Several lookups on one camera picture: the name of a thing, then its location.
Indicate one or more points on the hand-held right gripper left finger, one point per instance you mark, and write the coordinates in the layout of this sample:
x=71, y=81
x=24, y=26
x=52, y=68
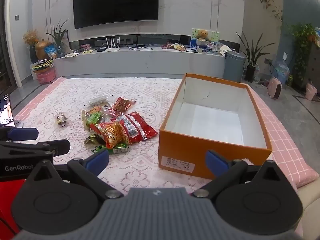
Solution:
x=97, y=162

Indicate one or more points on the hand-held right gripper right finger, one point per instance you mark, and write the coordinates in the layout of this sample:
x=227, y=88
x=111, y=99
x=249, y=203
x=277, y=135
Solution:
x=215, y=162

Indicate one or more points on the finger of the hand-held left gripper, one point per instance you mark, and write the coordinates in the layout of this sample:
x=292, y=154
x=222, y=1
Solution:
x=23, y=134
x=51, y=147

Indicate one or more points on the orange cardboard box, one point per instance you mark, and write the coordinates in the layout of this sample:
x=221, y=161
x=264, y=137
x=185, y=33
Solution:
x=212, y=142

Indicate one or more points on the green snack packet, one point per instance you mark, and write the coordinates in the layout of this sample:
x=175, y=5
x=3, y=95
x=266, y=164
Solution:
x=113, y=150
x=94, y=118

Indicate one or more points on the dark olive snack packet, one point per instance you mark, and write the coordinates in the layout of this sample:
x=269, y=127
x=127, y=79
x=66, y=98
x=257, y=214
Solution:
x=92, y=140

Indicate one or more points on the small dark snack packet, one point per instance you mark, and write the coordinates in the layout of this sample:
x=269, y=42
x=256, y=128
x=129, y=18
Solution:
x=61, y=120

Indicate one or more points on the orange-red striped snack bag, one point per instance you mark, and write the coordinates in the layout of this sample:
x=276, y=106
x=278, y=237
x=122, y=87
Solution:
x=112, y=133

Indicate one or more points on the red snack packet white label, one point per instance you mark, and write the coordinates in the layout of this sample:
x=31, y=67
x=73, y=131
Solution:
x=136, y=127

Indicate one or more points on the orange snack packet white label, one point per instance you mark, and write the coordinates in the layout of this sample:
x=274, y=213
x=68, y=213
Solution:
x=98, y=109

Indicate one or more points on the clear plastic snack packet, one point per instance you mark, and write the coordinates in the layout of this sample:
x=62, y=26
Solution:
x=98, y=102

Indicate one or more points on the red-brown snack packet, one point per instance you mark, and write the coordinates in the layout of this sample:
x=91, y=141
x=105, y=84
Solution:
x=123, y=104

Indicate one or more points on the person's red clothing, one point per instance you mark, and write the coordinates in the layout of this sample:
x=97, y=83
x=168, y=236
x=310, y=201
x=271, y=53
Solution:
x=8, y=200

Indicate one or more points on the pink storage box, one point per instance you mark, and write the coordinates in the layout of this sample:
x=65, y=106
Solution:
x=45, y=76

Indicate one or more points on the pile of yellow-black packets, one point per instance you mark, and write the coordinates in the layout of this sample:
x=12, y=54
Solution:
x=43, y=64

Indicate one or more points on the pink checked tablecloth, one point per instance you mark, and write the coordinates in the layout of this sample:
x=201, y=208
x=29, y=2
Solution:
x=287, y=152

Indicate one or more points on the white lace tablecloth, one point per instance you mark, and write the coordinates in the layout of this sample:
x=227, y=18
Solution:
x=140, y=92

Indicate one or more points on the gold vase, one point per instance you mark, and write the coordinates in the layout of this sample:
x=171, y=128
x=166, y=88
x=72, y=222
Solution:
x=42, y=50

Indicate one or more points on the blue snack bag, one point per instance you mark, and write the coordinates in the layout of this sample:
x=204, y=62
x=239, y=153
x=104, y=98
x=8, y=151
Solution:
x=51, y=51

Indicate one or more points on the pink heater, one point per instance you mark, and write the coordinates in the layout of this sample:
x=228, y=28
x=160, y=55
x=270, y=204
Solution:
x=274, y=88

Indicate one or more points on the dried yellow flowers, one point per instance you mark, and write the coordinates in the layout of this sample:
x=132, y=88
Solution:
x=30, y=37

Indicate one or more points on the grey trash can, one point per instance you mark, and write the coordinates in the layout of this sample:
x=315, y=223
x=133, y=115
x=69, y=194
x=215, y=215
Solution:
x=233, y=66

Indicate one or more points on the green grass-leaf plant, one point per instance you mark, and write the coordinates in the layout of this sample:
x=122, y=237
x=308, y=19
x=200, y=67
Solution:
x=58, y=36

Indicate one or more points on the beige sofa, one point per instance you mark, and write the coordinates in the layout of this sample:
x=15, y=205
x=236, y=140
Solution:
x=310, y=215

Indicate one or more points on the grey marble television console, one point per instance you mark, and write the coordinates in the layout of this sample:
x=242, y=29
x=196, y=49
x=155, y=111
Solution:
x=140, y=62

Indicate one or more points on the black set-top box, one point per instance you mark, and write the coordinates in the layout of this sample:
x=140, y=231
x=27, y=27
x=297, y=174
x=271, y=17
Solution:
x=101, y=49

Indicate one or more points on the blue water bottle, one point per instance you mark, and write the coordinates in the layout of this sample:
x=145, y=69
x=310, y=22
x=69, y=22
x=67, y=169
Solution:
x=281, y=71

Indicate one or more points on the potted long-leaf plant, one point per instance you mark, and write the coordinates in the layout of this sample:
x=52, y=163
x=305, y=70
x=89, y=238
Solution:
x=250, y=55

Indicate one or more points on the white router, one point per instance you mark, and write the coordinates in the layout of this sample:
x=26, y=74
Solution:
x=112, y=48

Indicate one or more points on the digital scale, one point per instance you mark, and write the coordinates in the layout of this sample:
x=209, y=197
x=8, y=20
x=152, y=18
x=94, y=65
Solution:
x=191, y=50

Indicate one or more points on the leafy climbing plant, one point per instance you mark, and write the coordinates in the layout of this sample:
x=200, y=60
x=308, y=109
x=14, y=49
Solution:
x=301, y=40

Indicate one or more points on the black wall television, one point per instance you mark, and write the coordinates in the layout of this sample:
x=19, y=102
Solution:
x=115, y=2

